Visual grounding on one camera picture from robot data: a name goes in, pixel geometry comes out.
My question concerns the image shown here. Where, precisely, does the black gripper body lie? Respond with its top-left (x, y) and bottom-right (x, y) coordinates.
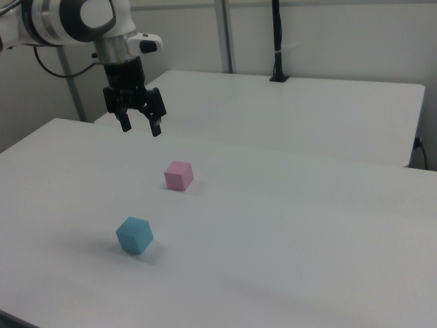
top-left (103, 56), bottom-right (148, 107)

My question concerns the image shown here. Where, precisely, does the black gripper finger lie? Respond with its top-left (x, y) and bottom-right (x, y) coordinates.
top-left (137, 87), bottom-right (168, 138)
top-left (102, 86), bottom-right (133, 133)

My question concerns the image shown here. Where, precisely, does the blue foam cube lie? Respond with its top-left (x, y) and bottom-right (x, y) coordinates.
top-left (115, 216), bottom-right (155, 256)

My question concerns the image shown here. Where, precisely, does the pink foam cube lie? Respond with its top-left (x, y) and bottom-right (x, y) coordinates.
top-left (163, 160), bottom-right (195, 191)

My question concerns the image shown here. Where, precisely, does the white rectangular table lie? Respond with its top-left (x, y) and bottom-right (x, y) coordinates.
top-left (93, 70), bottom-right (426, 168)

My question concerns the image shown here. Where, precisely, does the slanted grey metal post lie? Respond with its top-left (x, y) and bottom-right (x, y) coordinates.
top-left (58, 46), bottom-right (87, 122)

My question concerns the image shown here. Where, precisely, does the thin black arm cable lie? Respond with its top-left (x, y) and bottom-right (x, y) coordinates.
top-left (33, 46), bottom-right (100, 78)

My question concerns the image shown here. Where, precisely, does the grey metal partition post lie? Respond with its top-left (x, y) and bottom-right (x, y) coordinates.
top-left (214, 0), bottom-right (237, 74)

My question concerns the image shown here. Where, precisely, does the black pole with cables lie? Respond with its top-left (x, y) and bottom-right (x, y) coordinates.
top-left (269, 0), bottom-right (291, 83)

